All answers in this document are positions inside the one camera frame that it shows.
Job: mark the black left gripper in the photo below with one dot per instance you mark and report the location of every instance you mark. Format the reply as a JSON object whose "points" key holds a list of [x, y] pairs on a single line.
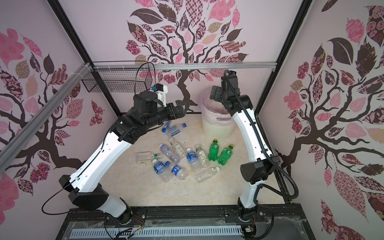
{"points": [[174, 114]]}

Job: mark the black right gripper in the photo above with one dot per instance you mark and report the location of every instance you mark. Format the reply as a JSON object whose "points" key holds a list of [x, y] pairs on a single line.
{"points": [[218, 92]]}

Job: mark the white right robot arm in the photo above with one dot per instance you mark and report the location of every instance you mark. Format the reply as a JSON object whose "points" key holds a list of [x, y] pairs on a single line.
{"points": [[257, 170]]}

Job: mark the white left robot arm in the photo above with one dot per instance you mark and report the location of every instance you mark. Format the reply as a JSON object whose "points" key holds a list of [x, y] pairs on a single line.
{"points": [[85, 190]]}

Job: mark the pink plastic bin liner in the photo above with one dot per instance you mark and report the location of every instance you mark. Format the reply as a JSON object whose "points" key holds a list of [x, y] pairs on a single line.
{"points": [[213, 112]]}

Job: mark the white ribbed waste bin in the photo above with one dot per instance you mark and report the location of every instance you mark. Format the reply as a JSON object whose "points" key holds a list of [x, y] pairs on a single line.
{"points": [[217, 130]]}

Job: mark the blue cap pale label bottle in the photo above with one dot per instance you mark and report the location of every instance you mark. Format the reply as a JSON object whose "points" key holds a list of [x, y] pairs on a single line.
{"points": [[175, 130]]}

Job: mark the clear slim bottle white cap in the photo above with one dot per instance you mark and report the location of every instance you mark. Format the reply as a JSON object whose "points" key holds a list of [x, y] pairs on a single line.
{"points": [[169, 153]]}

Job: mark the clear bottle white green label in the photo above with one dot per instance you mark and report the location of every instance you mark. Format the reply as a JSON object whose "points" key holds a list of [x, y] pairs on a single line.
{"points": [[178, 147]]}

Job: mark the white cap blue label bottle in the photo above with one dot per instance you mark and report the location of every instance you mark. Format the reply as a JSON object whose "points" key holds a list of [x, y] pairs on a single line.
{"points": [[161, 171]]}

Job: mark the green soda bottle right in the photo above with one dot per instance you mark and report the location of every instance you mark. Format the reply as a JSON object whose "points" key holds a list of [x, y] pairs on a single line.
{"points": [[225, 155]]}

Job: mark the green soda bottle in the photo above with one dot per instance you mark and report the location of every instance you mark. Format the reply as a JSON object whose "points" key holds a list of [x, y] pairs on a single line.
{"points": [[225, 155], [213, 150]]}

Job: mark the Pocari Sweat bottle blue label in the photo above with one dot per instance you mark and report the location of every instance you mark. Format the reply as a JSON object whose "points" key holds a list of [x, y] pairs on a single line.
{"points": [[193, 160]]}

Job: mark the green soda bottle left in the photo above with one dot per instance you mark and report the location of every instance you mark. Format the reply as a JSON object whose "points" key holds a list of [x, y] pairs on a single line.
{"points": [[213, 150]]}

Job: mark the clear empty bottle white cap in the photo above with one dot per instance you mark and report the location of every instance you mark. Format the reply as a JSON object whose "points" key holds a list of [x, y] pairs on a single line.
{"points": [[206, 174]]}

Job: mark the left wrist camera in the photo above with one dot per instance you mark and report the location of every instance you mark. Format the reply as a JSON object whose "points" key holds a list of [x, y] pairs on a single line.
{"points": [[161, 92]]}

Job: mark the black wire mesh basket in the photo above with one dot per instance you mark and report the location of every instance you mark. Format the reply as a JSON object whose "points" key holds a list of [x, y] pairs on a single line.
{"points": [[120, 78]]}

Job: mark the silver aluminium rail back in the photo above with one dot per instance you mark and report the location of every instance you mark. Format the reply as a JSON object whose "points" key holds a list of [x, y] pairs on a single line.
{"points": [[198, 66]]}

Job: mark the silver aluminium rail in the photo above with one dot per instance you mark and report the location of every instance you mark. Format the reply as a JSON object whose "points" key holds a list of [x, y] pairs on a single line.
{"points": [[12, 149], [198, 66]]}

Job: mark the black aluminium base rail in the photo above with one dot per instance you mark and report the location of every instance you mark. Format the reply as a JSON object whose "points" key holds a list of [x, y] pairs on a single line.
{"points": [[228, 213]]}

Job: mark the white slotted cable duct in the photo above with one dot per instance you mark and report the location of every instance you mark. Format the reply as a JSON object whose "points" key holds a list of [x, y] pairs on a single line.
{"points": [[154, 232]]}

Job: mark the silver aluminium rail left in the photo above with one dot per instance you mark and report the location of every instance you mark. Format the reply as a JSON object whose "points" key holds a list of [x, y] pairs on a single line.
{"points": [[12, 149]]}

